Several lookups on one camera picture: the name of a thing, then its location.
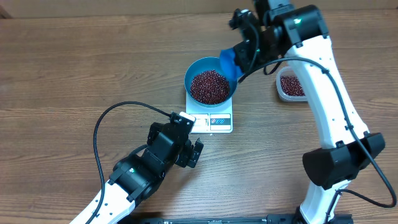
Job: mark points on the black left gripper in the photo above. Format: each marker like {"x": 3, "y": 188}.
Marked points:
{"x": 185, "y": 158}

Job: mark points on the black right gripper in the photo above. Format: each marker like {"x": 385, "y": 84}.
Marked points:
{"x": 244, "y": 53}

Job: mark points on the blue plastic measuring scoop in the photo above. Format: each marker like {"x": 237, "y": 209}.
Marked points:
{"x": 228, "y": 65}

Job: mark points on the red adzuki beans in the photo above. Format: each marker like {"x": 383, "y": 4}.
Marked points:
{"x": 210, "y": 88}

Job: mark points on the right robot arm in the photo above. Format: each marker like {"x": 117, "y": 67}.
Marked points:
{"x": 346, "y": 144}

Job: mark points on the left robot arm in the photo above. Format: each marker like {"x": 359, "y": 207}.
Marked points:
{"x": 135, "y": 178}

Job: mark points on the white digital kitchen scale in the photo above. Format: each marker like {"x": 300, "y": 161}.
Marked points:
{"x": 210, "y": 119}

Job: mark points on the teal blue bowl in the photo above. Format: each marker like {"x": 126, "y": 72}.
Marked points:
{"x": 201, "y": 65}

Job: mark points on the clear plastic bean container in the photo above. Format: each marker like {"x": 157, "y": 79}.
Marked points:
{"x": 289, "y": 87}

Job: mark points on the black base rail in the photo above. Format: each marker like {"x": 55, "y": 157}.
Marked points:
{"x": 268, "y": 219}

